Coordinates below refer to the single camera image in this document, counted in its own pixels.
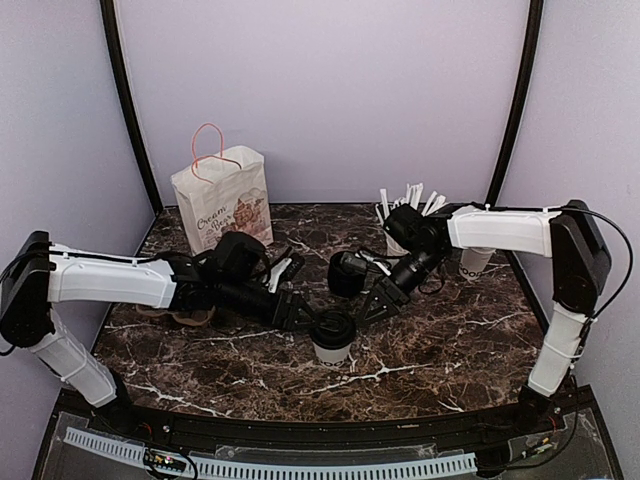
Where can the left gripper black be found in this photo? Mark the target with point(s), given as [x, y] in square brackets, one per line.
[290, 316]

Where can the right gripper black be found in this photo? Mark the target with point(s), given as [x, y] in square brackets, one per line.
[389, 294]

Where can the single black cup lid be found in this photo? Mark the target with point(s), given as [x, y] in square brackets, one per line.
[334, 330]

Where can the single white paper cup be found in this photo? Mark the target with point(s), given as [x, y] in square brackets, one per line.
[332, 354]

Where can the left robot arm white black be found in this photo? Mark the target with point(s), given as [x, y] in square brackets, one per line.
[236, 275]

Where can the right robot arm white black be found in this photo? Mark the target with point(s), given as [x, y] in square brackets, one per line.
[568, 235]

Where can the white paper takeout bag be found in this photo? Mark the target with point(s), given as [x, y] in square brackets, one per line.
[221, 193]

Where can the stack of black lids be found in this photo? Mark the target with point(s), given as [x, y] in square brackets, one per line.
[346, 275]

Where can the white cup holding straws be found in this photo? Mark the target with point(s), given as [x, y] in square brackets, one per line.
[394, 249]

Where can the stack of white paper cups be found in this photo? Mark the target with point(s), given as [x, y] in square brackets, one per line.
[473, 262]

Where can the brown pulp cup carrier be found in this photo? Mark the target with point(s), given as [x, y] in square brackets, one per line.
[195, 318]

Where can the bundle of wrapped white straws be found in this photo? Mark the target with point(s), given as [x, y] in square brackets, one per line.
[413, 197]

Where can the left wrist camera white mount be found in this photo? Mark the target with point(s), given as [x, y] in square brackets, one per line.
[284, 269]

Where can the black front table rail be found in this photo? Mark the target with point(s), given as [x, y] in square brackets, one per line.
[209, 408]

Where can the grey slotted cable duct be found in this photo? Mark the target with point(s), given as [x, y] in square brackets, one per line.
[263, 464]

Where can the right black frame post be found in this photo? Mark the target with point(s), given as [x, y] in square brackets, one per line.
[523, 79]

